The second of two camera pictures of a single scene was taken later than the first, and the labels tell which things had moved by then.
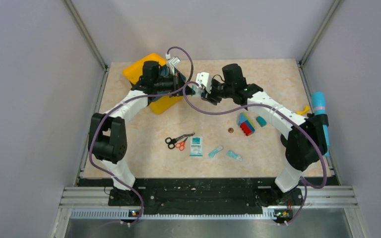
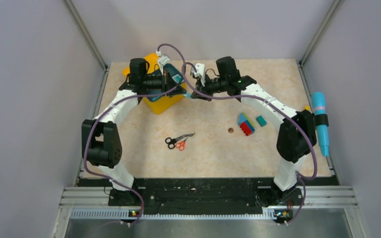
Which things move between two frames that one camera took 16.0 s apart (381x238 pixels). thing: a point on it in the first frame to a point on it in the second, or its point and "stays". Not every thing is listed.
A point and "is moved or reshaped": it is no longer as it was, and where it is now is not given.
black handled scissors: x=171 y=142 stays
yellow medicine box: x=134 y=72 stays
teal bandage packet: x=231 y=153 is moved or reshaped
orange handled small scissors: x=181 y=145 stays
